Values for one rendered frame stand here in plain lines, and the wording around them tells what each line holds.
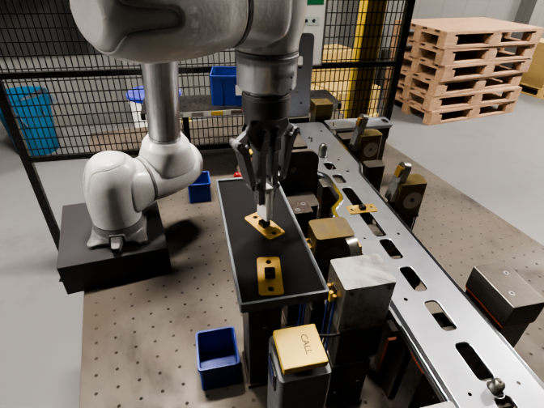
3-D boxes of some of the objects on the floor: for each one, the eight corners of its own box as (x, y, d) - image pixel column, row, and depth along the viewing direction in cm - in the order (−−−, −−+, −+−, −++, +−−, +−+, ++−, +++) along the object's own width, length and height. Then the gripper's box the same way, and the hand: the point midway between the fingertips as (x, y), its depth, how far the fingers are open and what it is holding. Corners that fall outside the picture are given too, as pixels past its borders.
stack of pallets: (457, 91, 543) (480, 15, 487) (514, 112, 469) (549, 27, 413) (376, 100, 498) (391, 19, 442) (425, 126, 424) (450, 32, 368)
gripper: (244, 104, 49) (247, 240, 63) (315, 88, 56) (303, 214, 69) (216, 90, 54) (224, 219, 68) (284, 77, 61) (279, 197, 74)
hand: (265, 201), depth 67 cm, fingers closed
